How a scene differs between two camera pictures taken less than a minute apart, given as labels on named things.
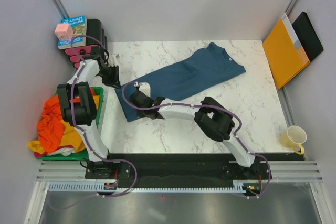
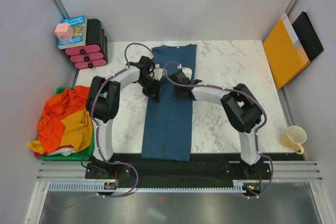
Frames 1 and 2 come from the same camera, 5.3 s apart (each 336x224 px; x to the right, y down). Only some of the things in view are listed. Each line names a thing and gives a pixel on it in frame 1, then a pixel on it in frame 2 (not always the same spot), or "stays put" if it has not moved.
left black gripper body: x=109 y=75 to x=150 y=86
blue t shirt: x=210 y=64 to x=167 y=125
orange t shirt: x=50 y=125 stays put
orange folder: x=286 y=59 stays put
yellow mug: x=294 y=136 stays put
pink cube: x=64 y=31 stays put
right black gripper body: x=141 y=113 to x=177 y=95
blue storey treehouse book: x=79 y=24 stays put
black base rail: x=178 y=167 stays put
